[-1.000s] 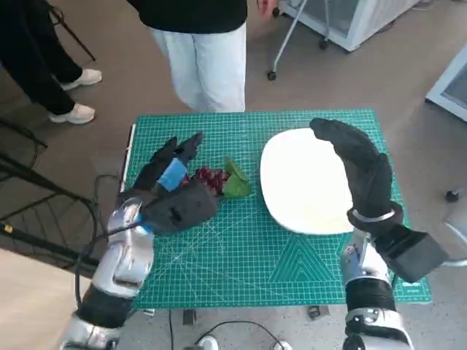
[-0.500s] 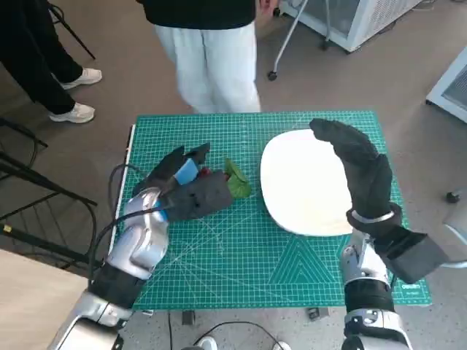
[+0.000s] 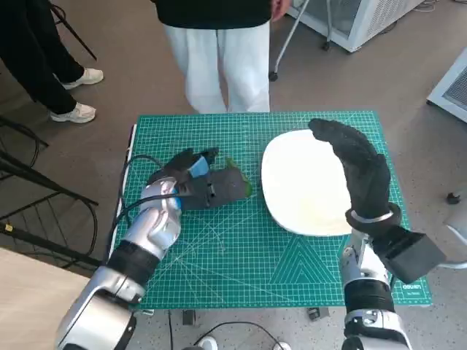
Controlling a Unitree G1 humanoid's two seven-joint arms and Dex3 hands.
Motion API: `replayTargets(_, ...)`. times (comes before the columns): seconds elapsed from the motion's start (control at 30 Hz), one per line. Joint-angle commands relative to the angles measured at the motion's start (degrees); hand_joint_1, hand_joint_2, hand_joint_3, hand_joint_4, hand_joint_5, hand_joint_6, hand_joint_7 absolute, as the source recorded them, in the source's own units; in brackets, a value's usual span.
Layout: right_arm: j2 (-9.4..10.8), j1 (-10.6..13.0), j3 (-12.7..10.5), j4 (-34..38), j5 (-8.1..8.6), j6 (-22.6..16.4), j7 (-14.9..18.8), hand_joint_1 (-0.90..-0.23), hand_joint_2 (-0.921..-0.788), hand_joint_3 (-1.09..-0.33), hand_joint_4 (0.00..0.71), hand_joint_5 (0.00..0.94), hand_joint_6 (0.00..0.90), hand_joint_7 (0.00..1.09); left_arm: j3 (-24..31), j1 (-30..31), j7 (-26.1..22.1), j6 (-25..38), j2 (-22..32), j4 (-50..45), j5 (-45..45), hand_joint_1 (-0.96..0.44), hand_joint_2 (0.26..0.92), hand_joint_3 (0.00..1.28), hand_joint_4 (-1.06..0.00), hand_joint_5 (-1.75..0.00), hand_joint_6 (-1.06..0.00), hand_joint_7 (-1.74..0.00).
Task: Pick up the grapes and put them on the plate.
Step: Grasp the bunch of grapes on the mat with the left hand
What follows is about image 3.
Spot grey office chair base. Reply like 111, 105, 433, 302
439, 191, 467, 271

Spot black metal stool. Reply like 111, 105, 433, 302
50, 3, 98, 61

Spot grey wheeled metal frame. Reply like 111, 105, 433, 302
269, 0, 333, 82

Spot curved black floor cable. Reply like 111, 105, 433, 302
192, 321, 278, 350

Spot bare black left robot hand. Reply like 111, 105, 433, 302
160, 147, 220, 184

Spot person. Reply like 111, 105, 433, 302
0, 0, 105, 124
151, 0, 293, 114

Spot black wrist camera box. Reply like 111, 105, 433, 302
179, 167, 252, 211
371, 225, 447, 284

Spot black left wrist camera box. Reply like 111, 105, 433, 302
179, 167, 252, 211

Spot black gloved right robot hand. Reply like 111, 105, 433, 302
308, 118, 391, 219

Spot white cabinet with grille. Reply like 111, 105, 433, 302
425, 47, 467, 124

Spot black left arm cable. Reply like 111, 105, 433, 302
107, 155, 183, 263

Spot beige wooden table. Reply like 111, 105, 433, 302
0, 246, 96, 350

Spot red toy grapes with leaf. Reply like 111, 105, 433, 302
225, 157, 253, 200

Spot white plate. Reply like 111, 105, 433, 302
261, 129, 353, 237

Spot straight black floor cable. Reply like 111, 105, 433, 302
166, 309, 175, 350

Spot black metal chair frame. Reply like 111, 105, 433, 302
0, 149, 99, 270
0, 116, 50, 169

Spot person's left hand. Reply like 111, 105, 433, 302
271, 0, 293, 22

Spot green cutting mat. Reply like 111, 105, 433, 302
129, 111, 435, 310

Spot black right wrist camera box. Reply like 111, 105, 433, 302
371, 225, 447, 284

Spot white cabinet with glass door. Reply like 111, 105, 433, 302
286, 0, 428, 54

